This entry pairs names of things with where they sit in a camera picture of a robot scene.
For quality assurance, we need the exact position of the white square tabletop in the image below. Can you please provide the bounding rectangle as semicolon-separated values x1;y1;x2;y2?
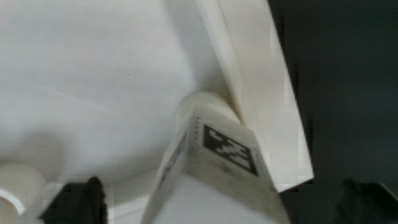
0;0;312;224

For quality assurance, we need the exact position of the white table leg with tag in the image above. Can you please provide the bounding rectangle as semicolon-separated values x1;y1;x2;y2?
140;92;291;224

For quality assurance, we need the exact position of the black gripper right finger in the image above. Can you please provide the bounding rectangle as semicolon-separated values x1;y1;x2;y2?
335;179;398;224

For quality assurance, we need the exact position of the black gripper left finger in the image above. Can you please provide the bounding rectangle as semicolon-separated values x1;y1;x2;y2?
39;177;108;224

